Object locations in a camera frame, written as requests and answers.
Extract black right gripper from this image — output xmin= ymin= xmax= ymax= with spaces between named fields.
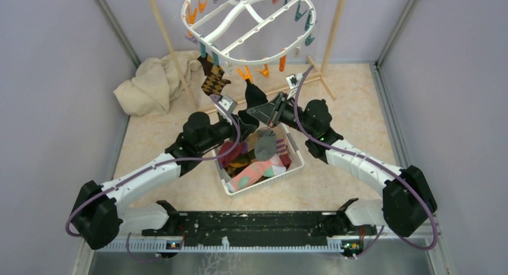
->
xmin=247 ymin=92 xmax=315 ymax=137

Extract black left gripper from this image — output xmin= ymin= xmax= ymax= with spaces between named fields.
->
xmin=198 ymin=113 xmax=258 ymax=153

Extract maroon purple sock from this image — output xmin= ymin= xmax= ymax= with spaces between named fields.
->
xmin=217 ymin=141 xmax=251 ymax=177

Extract striped beige maroon sock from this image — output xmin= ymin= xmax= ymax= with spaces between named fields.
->
xmin=272 ymin=126 xmax=292 ymax=168

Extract grey sock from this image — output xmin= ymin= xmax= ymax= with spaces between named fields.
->
xmin=254 ymin=129 xmax=277 ymax=161

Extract black sock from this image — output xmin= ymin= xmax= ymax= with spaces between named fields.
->
xmin=238 ymin=79 xmax=268 ymax=127

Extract pink sock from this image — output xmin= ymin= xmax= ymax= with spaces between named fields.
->
xmin=226 ymin=154 xmax=287 ymax=192

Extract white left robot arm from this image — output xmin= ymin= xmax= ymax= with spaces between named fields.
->
xmin=65 ymin=110 xmax=259 ymax=250

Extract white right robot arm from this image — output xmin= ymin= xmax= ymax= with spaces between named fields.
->
xmin=246 ymin=92 xmax=439 ymax=239

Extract white oval clip hanger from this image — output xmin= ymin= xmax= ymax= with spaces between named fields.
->
xmin=180 ymin=0 xmax=318 ymax=66

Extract white plastic basket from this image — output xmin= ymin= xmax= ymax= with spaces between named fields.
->
xmin=211 ymin=123 xmax=305 ymax=196

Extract thin brown argyle sock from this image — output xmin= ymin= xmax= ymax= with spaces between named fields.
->
xmin=197 ymin=55 xmax=231 ymax=96

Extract beige crumpled cloth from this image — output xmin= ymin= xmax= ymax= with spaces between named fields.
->
xmin=113 ymin=55 xmax=185 ymax=117

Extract orange clothes clip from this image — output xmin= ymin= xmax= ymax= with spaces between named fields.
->
xmin=237 ymin=66 xmax=253 ymax=83

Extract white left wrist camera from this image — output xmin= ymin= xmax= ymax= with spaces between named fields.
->
xmin=216 ymin=95 xmax=237 ymax=114

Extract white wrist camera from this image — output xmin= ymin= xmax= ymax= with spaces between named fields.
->
xmin=285 ymin=72 xmax=307 ymax=99
xmin=216 ymin=95 xmax=237 ymax=114

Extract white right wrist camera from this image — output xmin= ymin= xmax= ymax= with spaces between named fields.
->
xmin=285 ymin=72 xmax=307 ymax=99

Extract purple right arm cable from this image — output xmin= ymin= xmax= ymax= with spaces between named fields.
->
xmin=294 ymin=65 xmax=440 ymax=260

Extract wooden drying rack frame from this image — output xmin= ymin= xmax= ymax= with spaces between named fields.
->
xmin=143 ymin=0 xmax=351 ymax=113

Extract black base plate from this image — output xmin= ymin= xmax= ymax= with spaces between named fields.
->
xmin=142 ymin=211 xmax=377 ymax=247

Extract aluminium front rail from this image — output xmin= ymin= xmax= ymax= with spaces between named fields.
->
xmin=82 ymin=211 xmax=442 ymax=253

